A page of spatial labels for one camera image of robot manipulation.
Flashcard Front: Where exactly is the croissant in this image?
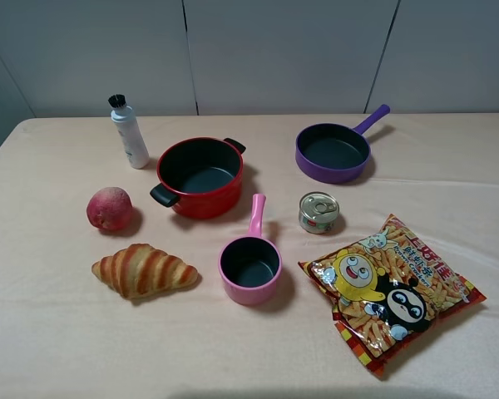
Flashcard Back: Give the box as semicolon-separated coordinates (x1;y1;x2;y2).
91;244;199;300

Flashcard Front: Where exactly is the small tin can green label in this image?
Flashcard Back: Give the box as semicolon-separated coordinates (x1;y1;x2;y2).
299;191;339;234

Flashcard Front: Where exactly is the white bottle with black brush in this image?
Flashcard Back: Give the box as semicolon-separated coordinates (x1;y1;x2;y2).
108;94;150;170

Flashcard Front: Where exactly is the red pot with black handles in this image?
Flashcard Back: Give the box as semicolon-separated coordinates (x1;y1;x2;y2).
150;137;246;219

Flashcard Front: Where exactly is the purple frying pan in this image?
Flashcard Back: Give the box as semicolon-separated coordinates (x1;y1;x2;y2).
295;104;391;185

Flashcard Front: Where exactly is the prawn cracker snack bag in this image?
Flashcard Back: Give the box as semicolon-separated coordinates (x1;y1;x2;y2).
299;214;486;376

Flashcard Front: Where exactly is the red peach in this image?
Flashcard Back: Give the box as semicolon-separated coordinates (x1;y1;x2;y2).
86;187;133;231

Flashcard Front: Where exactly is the pink saucepan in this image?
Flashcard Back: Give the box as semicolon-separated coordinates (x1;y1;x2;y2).
218;194;282;306

